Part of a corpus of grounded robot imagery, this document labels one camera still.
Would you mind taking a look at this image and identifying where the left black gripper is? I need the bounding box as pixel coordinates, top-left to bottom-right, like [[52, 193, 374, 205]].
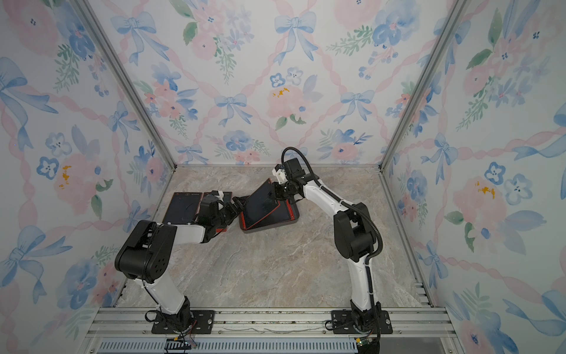
[[214, 197, 249, 229]]

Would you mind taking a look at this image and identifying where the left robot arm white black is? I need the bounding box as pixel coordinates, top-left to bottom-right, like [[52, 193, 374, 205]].
[[114, 190, 244, 334]]

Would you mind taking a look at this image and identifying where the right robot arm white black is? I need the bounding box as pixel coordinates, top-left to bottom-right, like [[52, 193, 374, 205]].
[[274, 179, 383, 335]]

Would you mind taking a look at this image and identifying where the dark grey storage box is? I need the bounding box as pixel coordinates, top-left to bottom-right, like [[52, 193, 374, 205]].
[[238, 199, 300, 233]]

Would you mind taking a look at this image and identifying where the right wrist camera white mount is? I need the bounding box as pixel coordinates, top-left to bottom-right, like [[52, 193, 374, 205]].
[[272, 158, 306, 184]]

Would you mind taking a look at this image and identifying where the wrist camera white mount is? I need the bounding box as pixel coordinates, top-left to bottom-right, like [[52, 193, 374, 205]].
[[209, 190, 225, 201], [272, 158, 306, 184]]

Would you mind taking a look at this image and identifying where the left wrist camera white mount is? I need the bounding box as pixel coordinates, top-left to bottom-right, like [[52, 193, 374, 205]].
[[209, 190, 225, 201]]

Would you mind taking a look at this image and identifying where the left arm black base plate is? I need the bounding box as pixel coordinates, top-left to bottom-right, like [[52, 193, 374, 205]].
[[151, 310, 216, 336]]

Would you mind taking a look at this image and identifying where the grey slotted cable duct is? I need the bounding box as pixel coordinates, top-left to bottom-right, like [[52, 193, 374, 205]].
[[91, 338, 358, 353]]

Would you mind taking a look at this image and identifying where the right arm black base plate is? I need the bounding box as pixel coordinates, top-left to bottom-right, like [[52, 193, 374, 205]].
[[324, 309, 393, 336]]

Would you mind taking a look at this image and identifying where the left aluminium corner post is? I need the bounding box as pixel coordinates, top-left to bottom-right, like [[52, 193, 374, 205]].
[[70, 0, 177, 171]]

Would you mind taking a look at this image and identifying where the aluminium corner post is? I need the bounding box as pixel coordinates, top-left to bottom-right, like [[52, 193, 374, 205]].
[[379, 0, 468, 173], [70, 0, 177, 171]]

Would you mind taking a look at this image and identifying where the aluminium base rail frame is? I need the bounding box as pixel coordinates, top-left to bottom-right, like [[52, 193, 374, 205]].
[[79, 307, 464, 353]]

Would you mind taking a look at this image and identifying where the right aluminium corner post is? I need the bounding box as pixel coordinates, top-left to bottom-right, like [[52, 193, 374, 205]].
[[379, 0, 468, 173]]

